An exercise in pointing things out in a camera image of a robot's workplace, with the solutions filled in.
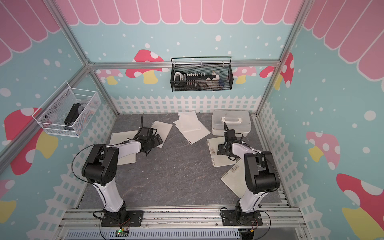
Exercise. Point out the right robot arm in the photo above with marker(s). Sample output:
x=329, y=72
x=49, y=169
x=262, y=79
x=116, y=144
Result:
x=261, y=175

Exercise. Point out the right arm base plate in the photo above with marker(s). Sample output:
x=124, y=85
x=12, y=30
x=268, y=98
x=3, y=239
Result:
x=231, y=218

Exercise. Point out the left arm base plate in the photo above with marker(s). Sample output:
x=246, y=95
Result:
x=130, y=219

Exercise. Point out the black wire mesh basket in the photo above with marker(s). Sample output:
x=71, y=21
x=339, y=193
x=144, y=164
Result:
x=221, y=65

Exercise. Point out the items in black basket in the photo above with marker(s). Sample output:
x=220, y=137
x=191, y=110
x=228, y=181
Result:
x=197, y=81

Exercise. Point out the white plastic storage box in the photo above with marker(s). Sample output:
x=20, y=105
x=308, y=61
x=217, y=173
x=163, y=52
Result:
x=239, y=121

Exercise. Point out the torn lined paper page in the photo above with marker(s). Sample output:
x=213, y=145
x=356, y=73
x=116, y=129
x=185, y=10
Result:
x=194, y=136

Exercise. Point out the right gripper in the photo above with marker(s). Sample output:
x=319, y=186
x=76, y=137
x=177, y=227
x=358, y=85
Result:
x=221, y=148

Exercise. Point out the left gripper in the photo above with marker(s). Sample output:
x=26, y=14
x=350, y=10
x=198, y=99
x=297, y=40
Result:
x=154, y=138

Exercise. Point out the large spiral notebook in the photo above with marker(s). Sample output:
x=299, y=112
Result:
x=117, y=138

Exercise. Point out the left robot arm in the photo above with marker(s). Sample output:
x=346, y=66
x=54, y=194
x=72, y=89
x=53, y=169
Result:
x=101, y=165

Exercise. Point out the black block in white basket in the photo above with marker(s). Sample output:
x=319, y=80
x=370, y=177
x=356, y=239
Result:
x=72, y=117

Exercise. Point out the green circuit board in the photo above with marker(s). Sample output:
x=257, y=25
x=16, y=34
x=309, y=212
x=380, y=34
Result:
x=121, y=233

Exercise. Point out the white wire mesh basket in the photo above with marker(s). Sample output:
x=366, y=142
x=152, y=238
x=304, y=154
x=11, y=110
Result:
x=53, y=112

